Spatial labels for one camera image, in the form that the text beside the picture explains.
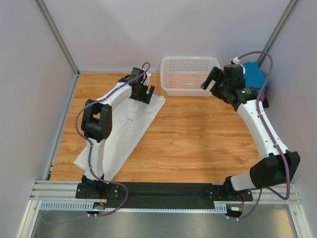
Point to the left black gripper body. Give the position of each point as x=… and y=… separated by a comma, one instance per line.
x=141, y=96

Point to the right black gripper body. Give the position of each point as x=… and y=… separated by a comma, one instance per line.
x=220, y=92

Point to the white t shirt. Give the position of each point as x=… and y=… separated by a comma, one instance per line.
x=130, y=121

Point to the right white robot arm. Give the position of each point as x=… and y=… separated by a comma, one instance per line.
x=277, y=164

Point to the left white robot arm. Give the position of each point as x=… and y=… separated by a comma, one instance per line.
x=94, y=121

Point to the blue folded t shirt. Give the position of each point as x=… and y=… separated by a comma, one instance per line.
x=253, y=76

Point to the white plastic perforated basket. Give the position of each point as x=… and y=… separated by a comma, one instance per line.
x=183, y=76

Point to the black folded t shirt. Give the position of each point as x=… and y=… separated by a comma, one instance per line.
x=265, y=103

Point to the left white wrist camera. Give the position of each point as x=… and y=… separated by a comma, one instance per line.
x=147, y=79

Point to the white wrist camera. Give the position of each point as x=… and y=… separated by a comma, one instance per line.
x=147, y=79
x=235, y=61

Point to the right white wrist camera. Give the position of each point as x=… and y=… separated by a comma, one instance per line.
x=235, y=61

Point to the right aluminium frame post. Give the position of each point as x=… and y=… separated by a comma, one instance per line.
x=280, y=24

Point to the aluminium frame post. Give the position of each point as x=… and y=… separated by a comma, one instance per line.
x=280, y=24
x=56, y=34

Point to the left aluminium frame post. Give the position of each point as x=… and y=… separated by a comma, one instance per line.
x=56, y=34

